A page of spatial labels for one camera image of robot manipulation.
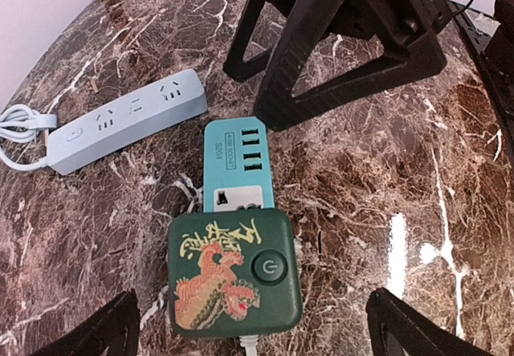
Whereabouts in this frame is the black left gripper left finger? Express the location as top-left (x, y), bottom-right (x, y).
top-left (34, 289), bottom-right (141, 356)

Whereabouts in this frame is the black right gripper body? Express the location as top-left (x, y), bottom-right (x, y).
top-left (296, 0), bottom-right (453, 47)

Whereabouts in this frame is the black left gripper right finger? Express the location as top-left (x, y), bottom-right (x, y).
top-left (366, 288), bottom-right (487, 356)

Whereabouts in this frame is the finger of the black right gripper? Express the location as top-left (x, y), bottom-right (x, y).
top-left (222, 0), bottom-right (306, 83)
top-left (254, 2), bottom-right (447, 131)

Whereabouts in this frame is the dark green decorated charger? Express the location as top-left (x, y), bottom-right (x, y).
top-left (167, 208), bottom-right (303, 338)

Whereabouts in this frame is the teal power strip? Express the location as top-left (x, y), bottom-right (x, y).
top-left (203, 117), bottom-right (275, 213)

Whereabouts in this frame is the light blue power strip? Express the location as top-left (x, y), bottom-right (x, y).
top-left (47, 69), bottom-right (207, 175)

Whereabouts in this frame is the light blue power strip cable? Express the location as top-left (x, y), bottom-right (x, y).
top-left (0, 104), bottom-right (58, 171)

